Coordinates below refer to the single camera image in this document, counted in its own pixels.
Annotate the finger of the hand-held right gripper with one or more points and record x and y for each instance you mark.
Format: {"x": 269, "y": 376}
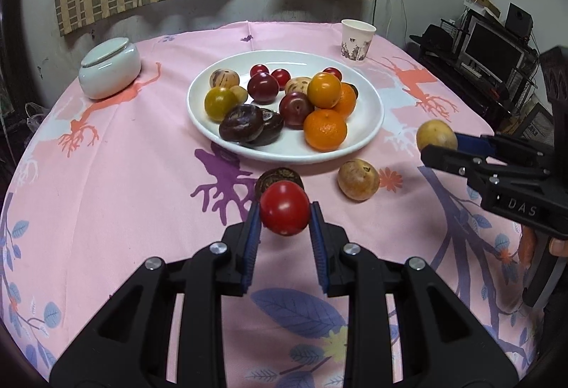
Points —
{"x": 470, "y": 143}
{"x": 448, "y": 161}

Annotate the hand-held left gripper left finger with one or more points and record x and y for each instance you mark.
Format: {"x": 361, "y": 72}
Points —
{"x": 252, "y": 237}

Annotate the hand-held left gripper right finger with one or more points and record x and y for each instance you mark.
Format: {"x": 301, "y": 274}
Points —
{"x": 320, "y": 246}

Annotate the tan passion fruit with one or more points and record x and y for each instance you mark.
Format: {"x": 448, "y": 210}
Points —
{"x": 358, "y": 179}
{"x": 437, "y": 134}

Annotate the white oval plate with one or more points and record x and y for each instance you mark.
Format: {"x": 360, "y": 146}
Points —
{"x": 364, "y": 121}

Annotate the orange mandarin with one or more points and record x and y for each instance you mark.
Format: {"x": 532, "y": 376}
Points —
{"x": 326, "y": 129}
{"x": 349, "y": 103}

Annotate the dark red plum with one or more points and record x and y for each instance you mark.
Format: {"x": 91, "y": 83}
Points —
{"x": 295, "y": 109}
{"x": 263, "y": 88}

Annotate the green-yellow citrus fruit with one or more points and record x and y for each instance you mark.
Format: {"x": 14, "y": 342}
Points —
{"x": 220, "y": 103}

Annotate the orange-yellow citrus fruit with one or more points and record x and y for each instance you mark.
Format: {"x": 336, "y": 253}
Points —
{"x": 325, "y": 89}

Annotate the pale yellow potato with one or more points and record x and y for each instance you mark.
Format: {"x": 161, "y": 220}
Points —
{"x": 298, "y": 85}

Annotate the tan speckled round fruit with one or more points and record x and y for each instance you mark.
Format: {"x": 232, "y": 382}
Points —
{"x": 224, "y": 79}

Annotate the person's right hand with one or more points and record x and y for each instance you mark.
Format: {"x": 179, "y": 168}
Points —
{"x": 559, "y": 246}

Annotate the black media shelf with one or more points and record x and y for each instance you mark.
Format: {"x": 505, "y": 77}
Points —
{"x": 479, "y": 81}

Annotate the black mesh grille box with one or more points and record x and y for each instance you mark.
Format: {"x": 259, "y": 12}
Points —
{"x": 534, "y": 121}

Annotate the black computer monitor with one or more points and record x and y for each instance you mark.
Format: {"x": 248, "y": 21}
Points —
{"x": 495, "y": 46}

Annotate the black speaker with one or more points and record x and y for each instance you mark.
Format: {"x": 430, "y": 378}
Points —
{"x": 519, "y": 19}

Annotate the small tan box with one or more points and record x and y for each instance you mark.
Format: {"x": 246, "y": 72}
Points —
{"x": 481, "y": 1}

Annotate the printed paper cup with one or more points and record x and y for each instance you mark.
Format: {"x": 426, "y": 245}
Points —
{"x": 357, "y": 39}

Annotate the pale green lidded ceramic jar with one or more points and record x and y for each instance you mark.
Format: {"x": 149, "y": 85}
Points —
{"x": 108, "y": 68}

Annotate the white plastic bag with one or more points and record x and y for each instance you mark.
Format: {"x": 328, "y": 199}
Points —
{"x": 33, "y": 115}

